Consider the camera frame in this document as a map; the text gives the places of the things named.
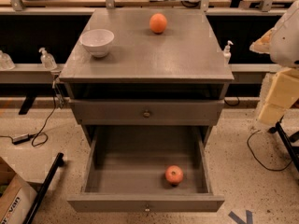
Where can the black stand leg right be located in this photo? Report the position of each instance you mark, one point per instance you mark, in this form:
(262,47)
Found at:
(288,141)

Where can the clear pump bottle left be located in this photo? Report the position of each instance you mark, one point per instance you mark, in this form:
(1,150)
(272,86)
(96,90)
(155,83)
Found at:
(47,59)

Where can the white pump bottle right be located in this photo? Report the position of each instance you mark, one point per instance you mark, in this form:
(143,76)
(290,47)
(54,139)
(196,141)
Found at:
(227,51)

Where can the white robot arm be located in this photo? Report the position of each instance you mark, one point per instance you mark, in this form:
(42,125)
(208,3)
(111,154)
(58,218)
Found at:
(282,44)

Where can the grey shelf rail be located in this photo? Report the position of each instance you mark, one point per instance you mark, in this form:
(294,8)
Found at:
(34,73)

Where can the orange fruit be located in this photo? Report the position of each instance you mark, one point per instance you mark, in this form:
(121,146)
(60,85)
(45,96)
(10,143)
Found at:
(157,23)

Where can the open grey middle drawer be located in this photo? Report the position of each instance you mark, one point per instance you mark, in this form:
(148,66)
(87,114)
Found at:
(126,167)

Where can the grey wooden drawer cabinet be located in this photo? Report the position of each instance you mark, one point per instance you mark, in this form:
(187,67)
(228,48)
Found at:
(184,63)

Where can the red apple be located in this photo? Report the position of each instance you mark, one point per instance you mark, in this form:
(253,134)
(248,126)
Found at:
(174,175)

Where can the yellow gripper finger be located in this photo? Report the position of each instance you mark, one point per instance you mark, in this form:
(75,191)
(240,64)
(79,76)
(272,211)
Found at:
(283,94)
(262,45)

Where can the blue tape mark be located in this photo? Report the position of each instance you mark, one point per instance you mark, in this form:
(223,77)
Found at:
(241,217)

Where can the closed grey top drawer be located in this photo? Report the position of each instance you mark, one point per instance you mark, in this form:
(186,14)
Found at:
(148,112)

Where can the black pole on floor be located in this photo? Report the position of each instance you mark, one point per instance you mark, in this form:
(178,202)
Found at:
(58,162)

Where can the white ceramic bowl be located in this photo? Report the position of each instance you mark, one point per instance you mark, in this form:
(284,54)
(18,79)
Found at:
(97,42)

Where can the cardboard box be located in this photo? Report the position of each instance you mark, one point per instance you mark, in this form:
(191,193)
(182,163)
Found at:
(17,196)

